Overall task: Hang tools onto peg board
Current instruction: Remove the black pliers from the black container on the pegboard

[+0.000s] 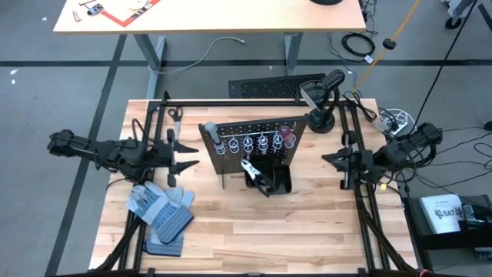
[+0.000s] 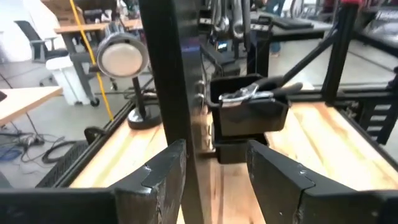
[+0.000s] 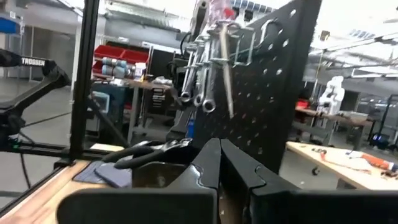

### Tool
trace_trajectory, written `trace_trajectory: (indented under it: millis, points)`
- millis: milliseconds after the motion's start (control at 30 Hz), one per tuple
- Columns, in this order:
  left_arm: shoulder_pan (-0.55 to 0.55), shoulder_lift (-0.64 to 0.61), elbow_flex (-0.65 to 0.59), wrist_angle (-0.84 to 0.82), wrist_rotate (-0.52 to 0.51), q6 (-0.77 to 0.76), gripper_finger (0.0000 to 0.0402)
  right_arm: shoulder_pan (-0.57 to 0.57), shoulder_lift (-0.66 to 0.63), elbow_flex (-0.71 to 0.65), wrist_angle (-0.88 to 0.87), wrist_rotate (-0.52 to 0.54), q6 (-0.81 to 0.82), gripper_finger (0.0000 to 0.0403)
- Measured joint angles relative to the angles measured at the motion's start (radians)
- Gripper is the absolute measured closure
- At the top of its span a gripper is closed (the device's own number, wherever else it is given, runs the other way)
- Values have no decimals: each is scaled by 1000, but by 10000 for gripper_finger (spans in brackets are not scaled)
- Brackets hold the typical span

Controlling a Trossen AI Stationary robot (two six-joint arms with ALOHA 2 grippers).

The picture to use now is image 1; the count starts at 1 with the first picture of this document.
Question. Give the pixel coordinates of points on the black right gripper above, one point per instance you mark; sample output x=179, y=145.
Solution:
x=359, y=161

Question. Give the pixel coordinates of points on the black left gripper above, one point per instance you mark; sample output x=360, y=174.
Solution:
x=163, y=155

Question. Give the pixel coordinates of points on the black metal pegboard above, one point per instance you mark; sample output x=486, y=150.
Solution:
x=227, y=163

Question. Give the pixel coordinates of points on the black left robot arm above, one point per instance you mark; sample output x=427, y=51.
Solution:
x=115, y=154

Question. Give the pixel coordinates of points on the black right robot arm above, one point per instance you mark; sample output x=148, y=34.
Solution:
x=407, y=148

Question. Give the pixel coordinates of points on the yellow tape marker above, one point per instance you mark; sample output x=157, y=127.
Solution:
x=383, y=187

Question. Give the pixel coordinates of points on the striped grey blue work glove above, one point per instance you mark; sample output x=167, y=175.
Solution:
x=165, y=250
x=161, y=211

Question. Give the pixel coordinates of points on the white power strip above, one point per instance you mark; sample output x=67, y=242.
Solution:
x=384, y=123

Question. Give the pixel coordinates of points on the deep black pegboard bin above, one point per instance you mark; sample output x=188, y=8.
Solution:
x=269, y=169

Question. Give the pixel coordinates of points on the black vented computer case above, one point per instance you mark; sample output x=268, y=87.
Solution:
x=269, y=86

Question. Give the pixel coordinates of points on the white printed booklet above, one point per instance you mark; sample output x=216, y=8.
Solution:
x=442, y=213

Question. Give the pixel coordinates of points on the black equipment box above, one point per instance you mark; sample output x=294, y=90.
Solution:
x=442, y=246

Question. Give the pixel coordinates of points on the pink tape band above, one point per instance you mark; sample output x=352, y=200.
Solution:
x=424, y=273

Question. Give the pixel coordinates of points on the light wooden desk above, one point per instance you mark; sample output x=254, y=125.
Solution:
x=230, y=15

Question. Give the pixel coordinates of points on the thin black pole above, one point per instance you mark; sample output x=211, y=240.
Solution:
x=449, y=57

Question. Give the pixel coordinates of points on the white mat with orange border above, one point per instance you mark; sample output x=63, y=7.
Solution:
x=123, y=11

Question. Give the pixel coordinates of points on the black round object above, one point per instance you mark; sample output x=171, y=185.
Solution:
x=326, y=2

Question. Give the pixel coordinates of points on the small handheld device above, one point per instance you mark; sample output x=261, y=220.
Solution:
x=95, y=9

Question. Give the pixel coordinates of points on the hex keys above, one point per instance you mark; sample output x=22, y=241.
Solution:
x=77, y=17

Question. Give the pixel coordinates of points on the chair base with caster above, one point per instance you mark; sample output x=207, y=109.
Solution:
x=453, y=21

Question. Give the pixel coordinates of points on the black aluminium table frame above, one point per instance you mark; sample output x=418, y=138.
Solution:
x=200, y=103

